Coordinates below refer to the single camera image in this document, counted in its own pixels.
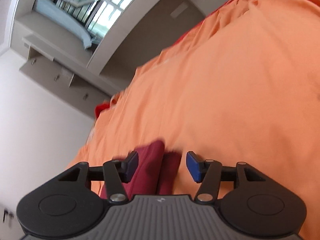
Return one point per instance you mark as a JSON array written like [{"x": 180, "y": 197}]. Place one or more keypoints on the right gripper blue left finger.
[{"x": 129, "y": 166}]

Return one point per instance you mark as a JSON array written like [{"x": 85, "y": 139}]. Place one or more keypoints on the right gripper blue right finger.
[{"x": 195, "y": 166}]

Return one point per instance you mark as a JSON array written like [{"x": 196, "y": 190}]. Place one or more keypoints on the dark red long-sleeve sweater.
[{"x": 156, "y": 171}]

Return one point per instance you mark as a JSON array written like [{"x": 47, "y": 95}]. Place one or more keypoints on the red plush item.
[{"x": 100, "y": 108}]

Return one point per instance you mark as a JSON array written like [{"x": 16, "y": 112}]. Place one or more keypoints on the orange duvet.
[{"x": 243, "y": 86}]

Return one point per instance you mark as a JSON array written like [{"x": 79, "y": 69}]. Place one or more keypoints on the grey wardrobe cabinet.
[{"x": 46, "y": 67}]

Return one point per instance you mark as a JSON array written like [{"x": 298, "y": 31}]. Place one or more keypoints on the grey window bench desk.
[{"x": 125, "y": 34}]

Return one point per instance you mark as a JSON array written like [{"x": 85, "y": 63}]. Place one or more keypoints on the light blue curtain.
[{"x": 63, "y": 19}]

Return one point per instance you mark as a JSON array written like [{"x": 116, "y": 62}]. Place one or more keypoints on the red bed sheet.
[{"x": 200, "y": 23}]

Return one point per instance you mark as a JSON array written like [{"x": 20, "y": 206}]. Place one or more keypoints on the door handle with lock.
[{"x": 7, "y": 215}]

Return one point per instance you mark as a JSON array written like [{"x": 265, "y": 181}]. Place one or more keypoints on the white wall socket plate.
[{"x": 181, "y": 8}]

